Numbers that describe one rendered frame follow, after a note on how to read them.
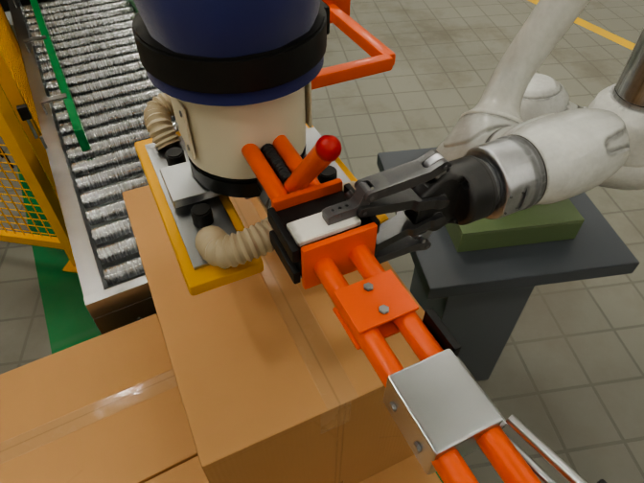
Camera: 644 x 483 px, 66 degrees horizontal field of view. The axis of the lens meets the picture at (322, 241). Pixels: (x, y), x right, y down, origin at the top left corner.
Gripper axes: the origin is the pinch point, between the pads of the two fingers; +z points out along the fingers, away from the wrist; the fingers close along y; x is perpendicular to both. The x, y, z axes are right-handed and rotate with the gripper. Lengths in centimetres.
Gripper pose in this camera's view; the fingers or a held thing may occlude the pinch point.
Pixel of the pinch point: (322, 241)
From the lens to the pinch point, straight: 52.2
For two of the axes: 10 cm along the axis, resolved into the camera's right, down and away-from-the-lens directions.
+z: -9.0, 3.2, -3.0
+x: -4.4, -6.5, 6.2
